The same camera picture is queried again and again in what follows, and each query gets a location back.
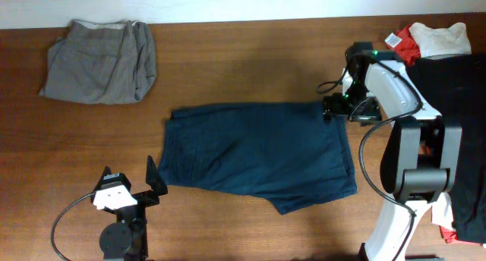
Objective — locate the dark blue shorts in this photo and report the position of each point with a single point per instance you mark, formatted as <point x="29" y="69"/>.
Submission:
<point x="286" y="152"/>

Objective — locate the black garment in pile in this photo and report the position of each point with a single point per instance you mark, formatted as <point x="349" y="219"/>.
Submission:
<point x="456" y="88"/>

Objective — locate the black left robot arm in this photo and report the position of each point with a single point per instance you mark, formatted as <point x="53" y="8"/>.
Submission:
<point x="126" y="238"/>

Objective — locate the folded grey shorts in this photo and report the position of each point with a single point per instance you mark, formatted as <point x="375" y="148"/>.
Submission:
<point x="102" y="64"/>

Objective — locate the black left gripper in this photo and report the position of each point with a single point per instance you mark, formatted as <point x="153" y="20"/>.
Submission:
<point x="140" y="198"/>

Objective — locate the white cream garment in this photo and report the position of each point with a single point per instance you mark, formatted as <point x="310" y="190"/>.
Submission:
<point x="441" y="41"/>

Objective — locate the red white garment underneath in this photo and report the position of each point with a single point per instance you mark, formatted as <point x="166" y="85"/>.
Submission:
<point x="442" y="215"/>

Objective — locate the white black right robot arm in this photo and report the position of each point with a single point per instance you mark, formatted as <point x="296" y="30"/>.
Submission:
<point x="420" y="160"/>

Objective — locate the red garment with label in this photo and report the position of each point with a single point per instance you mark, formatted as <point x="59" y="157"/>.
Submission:
<point x="403" y="44"/>

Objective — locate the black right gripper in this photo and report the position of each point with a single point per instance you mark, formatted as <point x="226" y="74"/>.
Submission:
<point x="328" y="106"/>

